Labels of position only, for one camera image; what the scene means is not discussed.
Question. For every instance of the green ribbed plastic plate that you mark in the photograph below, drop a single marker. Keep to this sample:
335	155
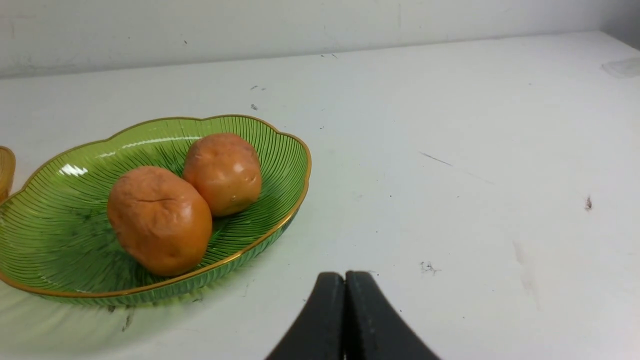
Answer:
56	240

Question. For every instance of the brown toy potato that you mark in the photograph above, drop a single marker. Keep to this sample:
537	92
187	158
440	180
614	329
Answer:
225	170
160	220

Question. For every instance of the amber ribbed plastic plate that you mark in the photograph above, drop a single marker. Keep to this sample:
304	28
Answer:
7	172

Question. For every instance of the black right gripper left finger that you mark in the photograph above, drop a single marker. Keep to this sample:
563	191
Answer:
316	333

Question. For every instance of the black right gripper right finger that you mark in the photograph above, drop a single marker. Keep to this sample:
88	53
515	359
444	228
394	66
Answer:
372	329

